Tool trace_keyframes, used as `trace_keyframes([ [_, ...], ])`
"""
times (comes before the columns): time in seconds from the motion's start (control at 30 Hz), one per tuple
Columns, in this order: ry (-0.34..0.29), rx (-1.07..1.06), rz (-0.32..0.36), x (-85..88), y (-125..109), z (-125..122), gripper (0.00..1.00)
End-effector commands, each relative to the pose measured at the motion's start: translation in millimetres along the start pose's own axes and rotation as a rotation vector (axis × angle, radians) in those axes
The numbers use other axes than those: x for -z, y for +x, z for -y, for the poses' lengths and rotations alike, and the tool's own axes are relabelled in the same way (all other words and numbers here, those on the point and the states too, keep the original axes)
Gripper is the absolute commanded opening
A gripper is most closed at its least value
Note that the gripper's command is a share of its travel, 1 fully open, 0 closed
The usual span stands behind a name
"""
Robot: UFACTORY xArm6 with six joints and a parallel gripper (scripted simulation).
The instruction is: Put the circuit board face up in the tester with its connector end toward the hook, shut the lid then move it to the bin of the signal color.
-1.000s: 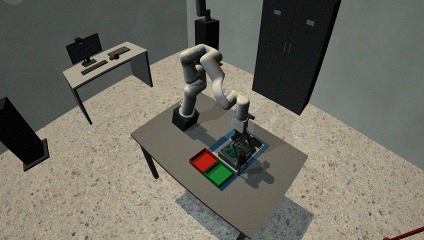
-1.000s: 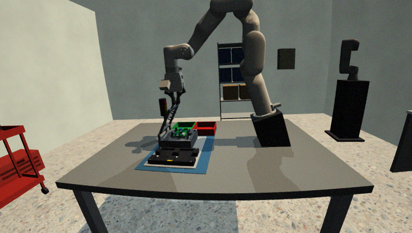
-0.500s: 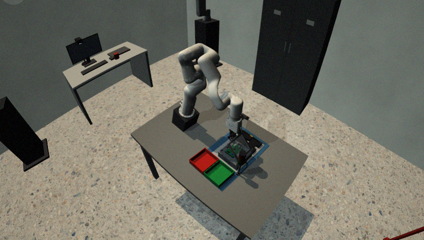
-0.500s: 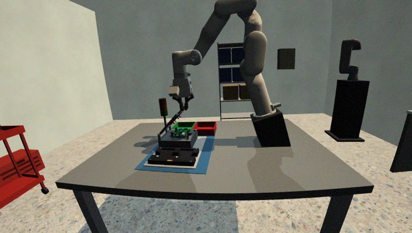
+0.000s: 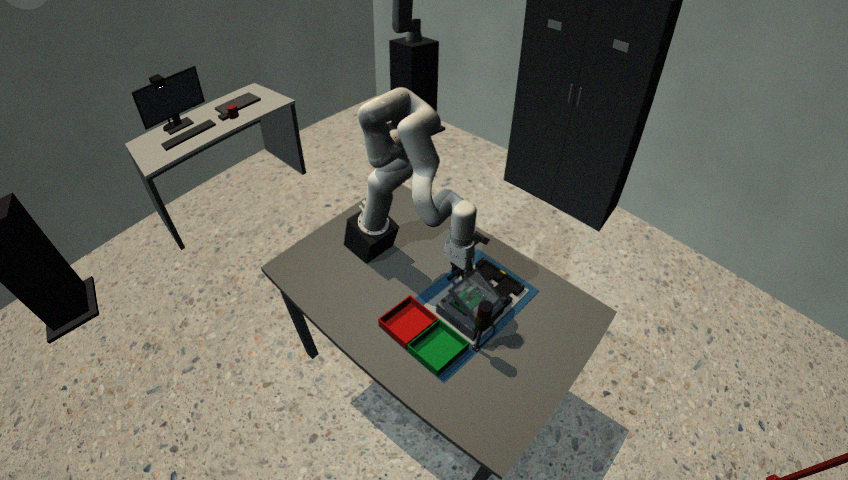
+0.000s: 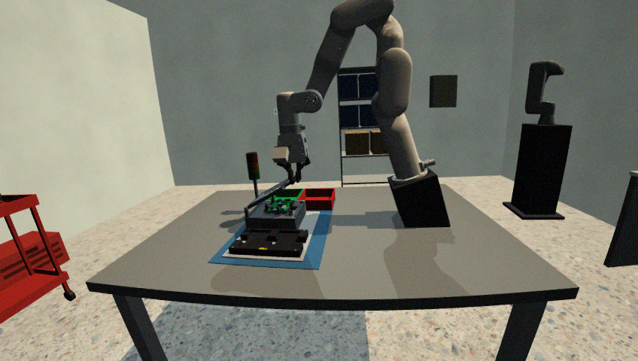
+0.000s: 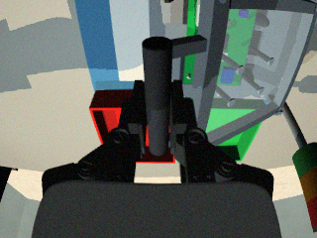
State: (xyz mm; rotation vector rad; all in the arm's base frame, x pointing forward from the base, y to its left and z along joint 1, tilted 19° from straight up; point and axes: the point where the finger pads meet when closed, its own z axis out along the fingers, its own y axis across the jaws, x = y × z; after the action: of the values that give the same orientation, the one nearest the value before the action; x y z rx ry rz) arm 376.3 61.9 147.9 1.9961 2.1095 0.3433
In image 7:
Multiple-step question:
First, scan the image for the red bin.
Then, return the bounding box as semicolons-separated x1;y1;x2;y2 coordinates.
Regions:
89;90;175;164

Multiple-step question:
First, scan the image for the green circuit board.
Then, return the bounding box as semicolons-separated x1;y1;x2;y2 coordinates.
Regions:
183;0;200;84

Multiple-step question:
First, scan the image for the green bin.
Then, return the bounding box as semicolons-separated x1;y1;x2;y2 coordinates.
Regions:
216;122;262;162

